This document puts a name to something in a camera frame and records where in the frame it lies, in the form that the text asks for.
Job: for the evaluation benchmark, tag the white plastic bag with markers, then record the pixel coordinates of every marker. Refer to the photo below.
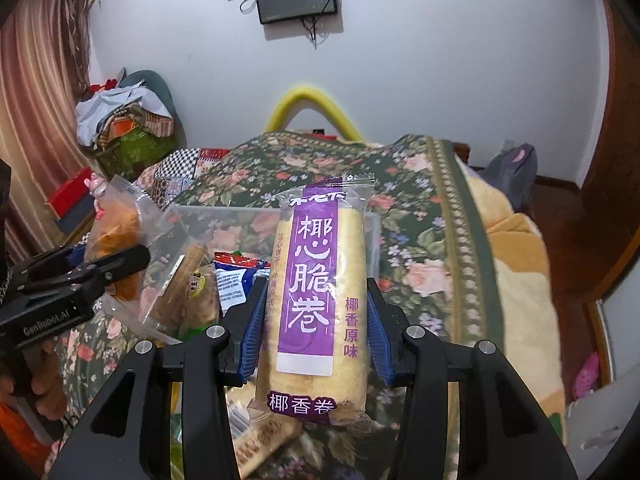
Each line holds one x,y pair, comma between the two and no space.
605,410

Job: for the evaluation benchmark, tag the clear plastic container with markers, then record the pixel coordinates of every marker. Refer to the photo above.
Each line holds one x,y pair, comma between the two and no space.
240,222

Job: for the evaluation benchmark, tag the purple label roll packet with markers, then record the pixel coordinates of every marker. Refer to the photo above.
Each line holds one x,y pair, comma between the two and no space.
310,270

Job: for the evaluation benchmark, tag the wall socket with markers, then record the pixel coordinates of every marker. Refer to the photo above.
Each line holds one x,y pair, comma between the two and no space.
507,145

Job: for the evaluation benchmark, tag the clear bread packet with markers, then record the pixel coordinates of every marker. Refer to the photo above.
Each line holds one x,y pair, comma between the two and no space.
120,230

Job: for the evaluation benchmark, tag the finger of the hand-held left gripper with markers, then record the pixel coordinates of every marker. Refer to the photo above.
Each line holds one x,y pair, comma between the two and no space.
117,265
55,259

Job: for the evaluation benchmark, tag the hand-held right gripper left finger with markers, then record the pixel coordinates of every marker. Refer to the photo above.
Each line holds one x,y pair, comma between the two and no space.
254,327

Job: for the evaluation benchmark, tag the green patterned bag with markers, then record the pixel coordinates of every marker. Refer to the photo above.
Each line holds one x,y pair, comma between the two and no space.
130,155

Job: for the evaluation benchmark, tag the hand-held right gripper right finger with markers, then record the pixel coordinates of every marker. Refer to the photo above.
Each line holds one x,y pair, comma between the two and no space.
381,332

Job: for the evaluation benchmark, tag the pink slipper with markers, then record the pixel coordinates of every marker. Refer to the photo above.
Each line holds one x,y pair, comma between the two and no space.
586,375

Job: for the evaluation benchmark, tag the red box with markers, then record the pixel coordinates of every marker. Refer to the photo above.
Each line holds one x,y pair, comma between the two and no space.
70,195

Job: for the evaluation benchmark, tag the pile of clothes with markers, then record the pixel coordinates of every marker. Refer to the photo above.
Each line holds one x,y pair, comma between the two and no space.
125,105

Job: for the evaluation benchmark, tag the blue white snack packet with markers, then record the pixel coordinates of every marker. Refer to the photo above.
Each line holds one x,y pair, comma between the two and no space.
235,280

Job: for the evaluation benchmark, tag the clear biscuit packet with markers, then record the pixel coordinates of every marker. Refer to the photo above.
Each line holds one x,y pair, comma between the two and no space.
185,285

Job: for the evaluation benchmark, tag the wooden wardrobe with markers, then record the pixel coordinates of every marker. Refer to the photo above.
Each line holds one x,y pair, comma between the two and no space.
617,135

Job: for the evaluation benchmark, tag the floral blanket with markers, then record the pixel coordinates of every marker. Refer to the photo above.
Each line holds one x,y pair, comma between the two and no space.
425,260

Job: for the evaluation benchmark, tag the checkered patchwork quilt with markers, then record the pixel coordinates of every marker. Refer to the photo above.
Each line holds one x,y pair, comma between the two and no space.
185,172

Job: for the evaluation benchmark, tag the yellow foam tube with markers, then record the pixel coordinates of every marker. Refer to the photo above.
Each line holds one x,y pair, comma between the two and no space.
320,97

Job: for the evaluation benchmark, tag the brown cracker packet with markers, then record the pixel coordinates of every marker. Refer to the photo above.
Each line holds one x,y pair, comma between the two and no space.
260,435

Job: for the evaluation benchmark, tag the striped pink curtain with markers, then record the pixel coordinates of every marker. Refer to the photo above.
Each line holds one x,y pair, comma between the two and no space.
45,85

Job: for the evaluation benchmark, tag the beige plush blanket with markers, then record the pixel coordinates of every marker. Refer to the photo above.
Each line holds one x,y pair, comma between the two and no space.
520,280

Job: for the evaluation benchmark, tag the person's left hand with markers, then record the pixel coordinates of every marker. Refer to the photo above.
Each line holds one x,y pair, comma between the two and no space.
42,367

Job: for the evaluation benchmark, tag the green snack packet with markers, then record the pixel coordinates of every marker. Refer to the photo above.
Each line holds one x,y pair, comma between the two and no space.
192,330

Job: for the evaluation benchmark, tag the grey bag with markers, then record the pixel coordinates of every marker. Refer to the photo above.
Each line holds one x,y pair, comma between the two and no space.
510,175

